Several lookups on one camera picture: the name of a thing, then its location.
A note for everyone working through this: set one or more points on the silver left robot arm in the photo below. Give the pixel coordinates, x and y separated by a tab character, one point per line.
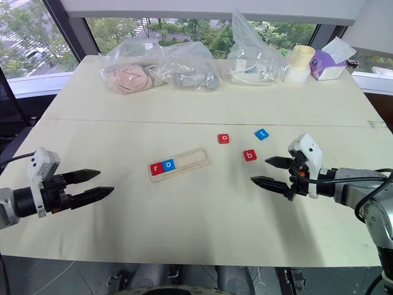
6	209

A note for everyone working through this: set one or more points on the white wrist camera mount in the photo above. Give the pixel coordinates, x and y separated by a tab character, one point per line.
310	150
41	161

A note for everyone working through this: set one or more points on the clear bag with grey parts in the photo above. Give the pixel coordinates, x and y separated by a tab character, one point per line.
193	73

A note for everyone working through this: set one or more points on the clear bag with pink cloth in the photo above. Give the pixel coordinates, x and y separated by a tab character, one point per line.
129	77

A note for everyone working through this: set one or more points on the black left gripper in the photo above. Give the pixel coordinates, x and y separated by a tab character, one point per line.
56	193

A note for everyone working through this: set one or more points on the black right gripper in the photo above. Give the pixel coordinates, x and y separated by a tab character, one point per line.
298	184

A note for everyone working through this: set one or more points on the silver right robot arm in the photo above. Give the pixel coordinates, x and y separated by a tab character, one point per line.
353	182

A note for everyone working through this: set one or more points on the red letter tile b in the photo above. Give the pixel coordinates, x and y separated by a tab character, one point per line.
250	155

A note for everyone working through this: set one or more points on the cream plastic bottle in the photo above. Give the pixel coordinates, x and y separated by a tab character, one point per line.
299	66

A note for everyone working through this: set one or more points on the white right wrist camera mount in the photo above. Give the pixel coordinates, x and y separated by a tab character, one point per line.
310	150

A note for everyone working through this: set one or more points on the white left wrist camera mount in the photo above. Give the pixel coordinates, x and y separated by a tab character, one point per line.
41	161

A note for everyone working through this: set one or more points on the purple tissue box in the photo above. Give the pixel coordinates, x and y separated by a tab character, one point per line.
327	66

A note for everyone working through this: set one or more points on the small dark round object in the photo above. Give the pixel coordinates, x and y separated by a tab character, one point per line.
352	63

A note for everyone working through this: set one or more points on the black window frame post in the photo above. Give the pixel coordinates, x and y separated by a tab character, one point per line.
73	33
325	40

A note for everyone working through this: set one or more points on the wooden letter tray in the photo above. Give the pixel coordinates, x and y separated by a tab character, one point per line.
192	159

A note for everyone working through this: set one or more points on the blue letter tile o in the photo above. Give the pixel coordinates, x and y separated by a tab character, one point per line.
168	165

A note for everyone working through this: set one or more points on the red letter tile r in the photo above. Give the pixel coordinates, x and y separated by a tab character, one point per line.
156	168

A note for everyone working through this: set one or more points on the red letter tile o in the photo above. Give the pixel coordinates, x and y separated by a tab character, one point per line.
224	138

